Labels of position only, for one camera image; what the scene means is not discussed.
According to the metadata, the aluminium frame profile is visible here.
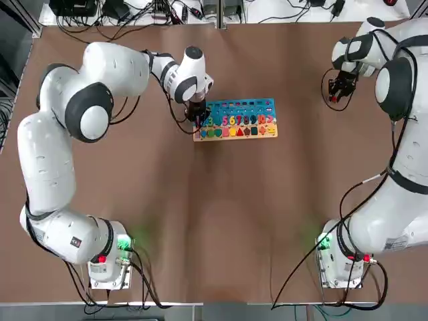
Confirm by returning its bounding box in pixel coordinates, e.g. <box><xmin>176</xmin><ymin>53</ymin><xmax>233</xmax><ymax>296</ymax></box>
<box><xmin>409</xmin><ymin>0</ymin><xmax>428</xmax><ymax>19</ymax></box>
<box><xmin>0</xmin><ymin>0</ymin><xmax>44</xmax><ymax>39</ymax></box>

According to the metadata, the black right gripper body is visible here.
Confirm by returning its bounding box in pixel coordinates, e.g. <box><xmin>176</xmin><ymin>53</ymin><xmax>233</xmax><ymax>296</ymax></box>
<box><xmin>336</xmin><ymin>68</ymin><xmax>358</xmax><ymax>90</ymax></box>

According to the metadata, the green cable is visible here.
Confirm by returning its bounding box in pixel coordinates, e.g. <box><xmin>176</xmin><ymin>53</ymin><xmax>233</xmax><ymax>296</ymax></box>
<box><xmin>294</xmin><ymin>304</ymin><xmax>352</xmax><ymax>321</ymax></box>

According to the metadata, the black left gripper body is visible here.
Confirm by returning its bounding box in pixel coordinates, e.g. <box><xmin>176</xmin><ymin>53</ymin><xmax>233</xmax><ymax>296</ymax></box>
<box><xmin>186</xmin><ymin>100</ymin><xmax>208</xmax><ymax>123</ymax></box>

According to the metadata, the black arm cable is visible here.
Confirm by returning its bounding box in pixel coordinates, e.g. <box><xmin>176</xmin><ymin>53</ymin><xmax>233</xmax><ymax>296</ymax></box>
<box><xmin>322</xmin><ymin>28</ymin><xmax>428</xmax><ymax>235</ymax></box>
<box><xmin>108</xmin><ymin>49</ymin><xmax>198</xmax><ymax>134</ymax></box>

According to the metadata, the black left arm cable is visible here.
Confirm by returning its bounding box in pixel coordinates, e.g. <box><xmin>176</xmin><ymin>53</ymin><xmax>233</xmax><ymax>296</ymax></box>
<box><xmin>108</xmin><ymin>49</ymin><xmax>198</xmax><ymax>134</ymax></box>

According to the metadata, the black box device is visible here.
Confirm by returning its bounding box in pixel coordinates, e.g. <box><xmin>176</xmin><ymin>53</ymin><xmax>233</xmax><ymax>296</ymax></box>
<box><xmin>49</xmin><ymin>0</ymin><xmax>98</xmax><ymax>17</ymax></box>

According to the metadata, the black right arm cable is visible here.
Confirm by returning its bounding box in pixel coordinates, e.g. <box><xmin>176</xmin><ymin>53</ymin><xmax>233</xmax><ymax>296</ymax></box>
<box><xmin>322</xmin><ymin>28</ymin><xmax>428</xmax><ymax>235</ymax></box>

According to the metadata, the blue wooden toy board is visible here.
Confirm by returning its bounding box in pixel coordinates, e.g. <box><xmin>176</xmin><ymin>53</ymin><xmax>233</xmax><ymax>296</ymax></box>
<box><xmin>193</xmin><ymin>98</ymin><xmax>279</xmax><ymax>142</ymax></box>

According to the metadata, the aluminium profile post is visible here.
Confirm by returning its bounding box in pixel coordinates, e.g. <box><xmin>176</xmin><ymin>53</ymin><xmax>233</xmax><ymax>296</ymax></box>
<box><xmin>216</xmin><ymin>0</ymin><xmax>229</xmax><ymax>30</ymax></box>

